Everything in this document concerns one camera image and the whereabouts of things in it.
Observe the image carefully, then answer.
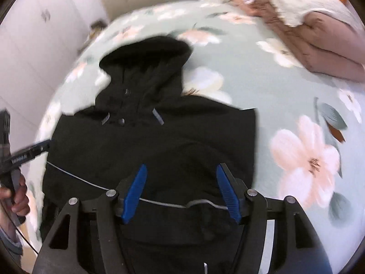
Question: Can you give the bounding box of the folded brown quilt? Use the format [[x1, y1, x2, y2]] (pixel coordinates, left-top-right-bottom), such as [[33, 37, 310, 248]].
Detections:
[[228, 0, 365, 83]]

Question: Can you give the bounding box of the bed with floral sheet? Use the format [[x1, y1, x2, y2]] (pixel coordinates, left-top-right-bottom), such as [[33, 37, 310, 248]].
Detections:
[[27, 0, 365, 274]]

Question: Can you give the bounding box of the person's left forearm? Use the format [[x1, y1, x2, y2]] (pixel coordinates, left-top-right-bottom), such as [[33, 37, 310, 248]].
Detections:
[[0, 200, 24, 266]]

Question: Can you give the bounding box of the white wardrobe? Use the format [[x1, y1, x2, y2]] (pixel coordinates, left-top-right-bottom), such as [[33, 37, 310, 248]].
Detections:
[[0, 0, 109, 155]]

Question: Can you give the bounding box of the person's left hand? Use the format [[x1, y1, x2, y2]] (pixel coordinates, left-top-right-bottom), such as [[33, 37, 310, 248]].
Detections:
[[0, 174, 31, 217]]

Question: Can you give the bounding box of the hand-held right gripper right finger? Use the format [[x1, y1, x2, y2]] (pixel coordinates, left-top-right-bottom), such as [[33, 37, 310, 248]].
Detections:
[[216, 163, 333, 274]]

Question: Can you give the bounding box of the black hoodie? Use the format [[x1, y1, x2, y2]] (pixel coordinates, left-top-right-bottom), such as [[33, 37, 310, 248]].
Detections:
[[38, 36, 258, 274]]

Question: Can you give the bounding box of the black cable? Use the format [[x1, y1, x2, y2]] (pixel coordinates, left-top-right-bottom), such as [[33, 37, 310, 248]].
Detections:
[[0, 198, 39, 255]]

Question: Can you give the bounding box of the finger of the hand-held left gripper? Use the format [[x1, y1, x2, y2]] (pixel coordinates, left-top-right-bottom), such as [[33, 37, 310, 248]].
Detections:
[[28, 139, 51, 159]]

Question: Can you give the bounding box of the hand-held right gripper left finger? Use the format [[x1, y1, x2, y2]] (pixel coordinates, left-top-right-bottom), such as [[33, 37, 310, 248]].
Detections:
[[33, 164, 149, 274]]

